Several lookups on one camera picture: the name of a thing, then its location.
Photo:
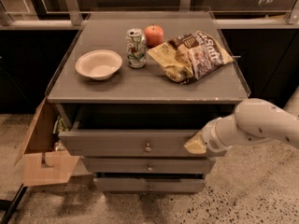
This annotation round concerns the brown cardboard box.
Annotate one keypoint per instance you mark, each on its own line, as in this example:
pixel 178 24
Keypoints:
pixel 42 164

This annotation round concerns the white paper bowl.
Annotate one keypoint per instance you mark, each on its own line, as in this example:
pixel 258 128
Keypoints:
pixel 99 64

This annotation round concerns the grey middle drawer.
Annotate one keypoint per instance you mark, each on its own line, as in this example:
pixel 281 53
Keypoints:
pixel 149 165

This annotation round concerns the grey drawer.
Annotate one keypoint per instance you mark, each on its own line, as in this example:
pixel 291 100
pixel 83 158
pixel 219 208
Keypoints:
pixel 149 165
pixel 130 143

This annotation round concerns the grey wooden drawer cabinet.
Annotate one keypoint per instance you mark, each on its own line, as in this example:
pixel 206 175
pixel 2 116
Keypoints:
pixel 145 98

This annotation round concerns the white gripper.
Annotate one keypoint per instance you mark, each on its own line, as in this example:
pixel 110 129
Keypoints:
pixel 210 138

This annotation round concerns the green white soda can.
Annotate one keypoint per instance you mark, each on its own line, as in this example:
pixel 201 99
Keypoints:
pixel 136 48

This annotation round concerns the red apple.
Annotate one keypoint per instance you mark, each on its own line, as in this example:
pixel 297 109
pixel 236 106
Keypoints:
pixel 154 35

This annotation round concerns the black bar on floor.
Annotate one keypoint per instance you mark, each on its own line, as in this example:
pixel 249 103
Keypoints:
pixel 9 206

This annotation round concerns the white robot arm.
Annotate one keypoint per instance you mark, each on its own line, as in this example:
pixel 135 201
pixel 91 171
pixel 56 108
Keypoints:
pixel 253 121

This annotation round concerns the grey top drawer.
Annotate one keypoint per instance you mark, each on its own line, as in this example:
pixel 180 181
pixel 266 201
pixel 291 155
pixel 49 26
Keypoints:
pixel 130 143

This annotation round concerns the green snack bags in box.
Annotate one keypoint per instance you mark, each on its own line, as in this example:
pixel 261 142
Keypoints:
pixel 59 126

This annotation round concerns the metal top drawer knob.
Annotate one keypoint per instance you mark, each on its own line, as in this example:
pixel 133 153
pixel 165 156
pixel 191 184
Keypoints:
pixel 147 147

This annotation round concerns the metal window frame rail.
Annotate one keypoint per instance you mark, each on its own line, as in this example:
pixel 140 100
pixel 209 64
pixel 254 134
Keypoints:
pixel 228 14

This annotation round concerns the yellow brown chip bag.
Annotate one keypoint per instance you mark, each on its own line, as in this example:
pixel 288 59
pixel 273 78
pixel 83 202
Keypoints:
pixel 191 56

